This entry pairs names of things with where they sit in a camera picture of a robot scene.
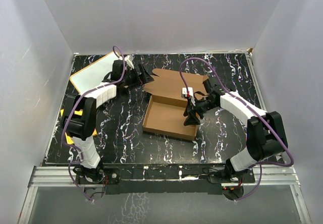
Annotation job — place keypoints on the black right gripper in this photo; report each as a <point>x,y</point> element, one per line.
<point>192,118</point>

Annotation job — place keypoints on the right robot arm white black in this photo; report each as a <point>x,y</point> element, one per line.
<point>265,135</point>

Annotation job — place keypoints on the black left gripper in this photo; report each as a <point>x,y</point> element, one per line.
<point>145,77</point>

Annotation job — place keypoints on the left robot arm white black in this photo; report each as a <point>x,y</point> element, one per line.
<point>90,165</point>

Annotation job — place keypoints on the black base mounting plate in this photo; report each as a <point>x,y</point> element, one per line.
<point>214,179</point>

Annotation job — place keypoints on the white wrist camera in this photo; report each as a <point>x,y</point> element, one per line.
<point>129,61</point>
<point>188,94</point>

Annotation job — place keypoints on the aluminium rail frame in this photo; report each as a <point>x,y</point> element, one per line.
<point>53,198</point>

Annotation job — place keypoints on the whiteboard with orange frame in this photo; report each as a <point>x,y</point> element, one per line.
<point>93,74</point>

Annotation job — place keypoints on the brown cardboard box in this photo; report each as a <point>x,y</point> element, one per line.
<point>166,107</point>

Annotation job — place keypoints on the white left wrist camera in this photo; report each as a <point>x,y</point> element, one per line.
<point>129,61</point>

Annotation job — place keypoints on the yellow notebook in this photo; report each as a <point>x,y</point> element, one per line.
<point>81,126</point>

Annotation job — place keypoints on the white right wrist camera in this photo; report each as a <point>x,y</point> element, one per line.
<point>188,94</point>

